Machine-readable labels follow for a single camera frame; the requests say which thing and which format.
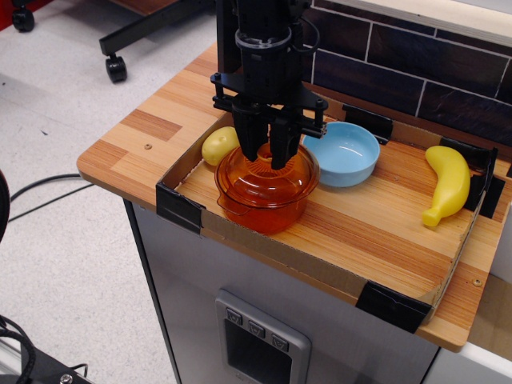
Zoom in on orange transparent plastic pot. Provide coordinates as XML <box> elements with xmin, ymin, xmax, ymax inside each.
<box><xmin>218</xmin><ymin>191</ymin><xmax>310</xmax><ymax>234</ymax></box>

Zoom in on orange transparent pot lid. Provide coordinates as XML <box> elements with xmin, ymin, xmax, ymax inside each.
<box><xmin>215</xmin><ymin>143</ymin><xmax>320</xmax><ymax>209</ymax></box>

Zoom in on light blue plastic bowl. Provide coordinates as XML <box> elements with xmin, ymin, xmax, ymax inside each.
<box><xmin>302</xmin><ymin>122</ymin><xmax>380</xmax><ymax>187</ymax></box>

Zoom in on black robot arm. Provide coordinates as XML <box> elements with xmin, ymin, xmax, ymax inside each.
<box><xmin>210</xmin><ymin>1</ymin><xmax>328</xmax><ymax>170</ymax></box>

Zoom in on yellow toy banana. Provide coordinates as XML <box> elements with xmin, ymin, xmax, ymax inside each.
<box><xmin>422</xmin><ymin>146</ymin><xmax>471</xmax><ymax>226</ymax></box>

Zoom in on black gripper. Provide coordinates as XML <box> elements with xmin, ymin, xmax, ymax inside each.
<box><xmin>210</xmin><ymin>38</ymin><xmax>328</xmax><ymax>169</ymax></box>

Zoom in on cardboard fence with black tape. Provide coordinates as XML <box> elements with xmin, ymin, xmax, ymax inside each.
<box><xmin>155</xmin><ymin>73</ymin><xmax>506</xmax><ymax>334</ymax></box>

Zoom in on dark brick backsplash panel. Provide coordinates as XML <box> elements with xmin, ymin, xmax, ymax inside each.
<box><xmin>216</xmin><ymin>0</ymin><xmax>512</xmax><ymax>147</ymax></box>

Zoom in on grey toy dishwasher cabinet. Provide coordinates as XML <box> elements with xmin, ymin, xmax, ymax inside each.
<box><xmin>123</xmin><ymin>198</ymin><xmax>512</xmax><ymax>384</ymax></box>

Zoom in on black equipment with cables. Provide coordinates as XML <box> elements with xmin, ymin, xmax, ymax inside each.
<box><xmin>1</xmin><ymin>316</ymin><xmax>91</xmax><ymax>383</ymax></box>

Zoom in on yellow toy potato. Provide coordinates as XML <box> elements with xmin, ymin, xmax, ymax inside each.
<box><xmin>202</xmin><ymin>126</ymin><xmax>239</xmax><ymax>166</ymax></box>

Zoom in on black floor cable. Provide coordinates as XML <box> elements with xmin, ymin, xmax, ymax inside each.
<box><xmin>7</xmin><ymin>173</ymin><xmax>94</xmax><ymax>223</ymax></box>

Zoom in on black wheeled cart frame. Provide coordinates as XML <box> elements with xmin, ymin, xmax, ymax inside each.
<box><xmin>1</xmin><ymin>1</ymin><xmax>216</xmax><ymax>83</ymax></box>

